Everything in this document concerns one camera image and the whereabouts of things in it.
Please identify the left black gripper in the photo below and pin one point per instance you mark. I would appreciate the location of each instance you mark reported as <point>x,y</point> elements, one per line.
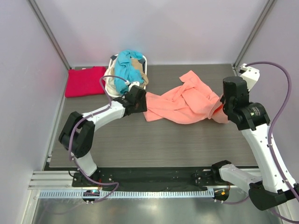
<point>142,107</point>

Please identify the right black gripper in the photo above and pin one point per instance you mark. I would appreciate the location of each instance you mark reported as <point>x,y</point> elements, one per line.
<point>222,99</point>

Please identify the salmon pink t-shirt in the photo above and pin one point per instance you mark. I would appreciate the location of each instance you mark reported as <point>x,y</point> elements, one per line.
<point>189,103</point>

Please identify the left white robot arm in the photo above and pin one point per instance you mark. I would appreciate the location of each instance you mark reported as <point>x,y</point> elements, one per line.
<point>78,132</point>

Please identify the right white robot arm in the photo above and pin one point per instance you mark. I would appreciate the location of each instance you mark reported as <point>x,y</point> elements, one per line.
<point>275,185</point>

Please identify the white t-shirt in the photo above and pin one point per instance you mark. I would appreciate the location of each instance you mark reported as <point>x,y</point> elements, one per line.
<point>109,80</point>

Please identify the turquoise blue t-shirt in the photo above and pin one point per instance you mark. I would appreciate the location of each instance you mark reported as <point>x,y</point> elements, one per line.
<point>124,68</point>

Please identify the white perforated laundry basket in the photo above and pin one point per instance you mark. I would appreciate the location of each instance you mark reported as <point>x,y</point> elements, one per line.
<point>143,60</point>

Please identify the folded red t-shirt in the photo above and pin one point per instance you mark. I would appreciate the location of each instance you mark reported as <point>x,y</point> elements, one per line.
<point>84,82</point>

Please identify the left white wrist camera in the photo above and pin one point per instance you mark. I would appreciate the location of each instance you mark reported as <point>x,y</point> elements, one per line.
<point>128,83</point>

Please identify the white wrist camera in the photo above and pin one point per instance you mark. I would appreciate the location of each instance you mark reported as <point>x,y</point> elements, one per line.
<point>250,75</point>
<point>128,83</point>

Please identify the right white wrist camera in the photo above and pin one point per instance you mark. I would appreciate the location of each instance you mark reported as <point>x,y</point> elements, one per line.
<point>250,75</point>

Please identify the right aluminium corner post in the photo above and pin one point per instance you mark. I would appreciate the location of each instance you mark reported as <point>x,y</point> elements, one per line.
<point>253,33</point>

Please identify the aluminium corner post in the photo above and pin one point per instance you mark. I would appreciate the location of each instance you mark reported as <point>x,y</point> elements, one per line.
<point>39,15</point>
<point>253,33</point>

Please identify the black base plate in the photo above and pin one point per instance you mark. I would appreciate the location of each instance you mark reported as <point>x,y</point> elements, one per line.
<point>139,177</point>

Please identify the white slotted cable duct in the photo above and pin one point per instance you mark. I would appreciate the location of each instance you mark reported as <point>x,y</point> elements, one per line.
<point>95,194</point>

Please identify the left aluminium corner post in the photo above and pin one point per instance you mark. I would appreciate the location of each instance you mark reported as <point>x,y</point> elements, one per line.
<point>39,15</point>

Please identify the aluminium frame rail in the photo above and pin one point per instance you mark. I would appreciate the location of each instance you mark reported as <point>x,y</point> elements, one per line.
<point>50,180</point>

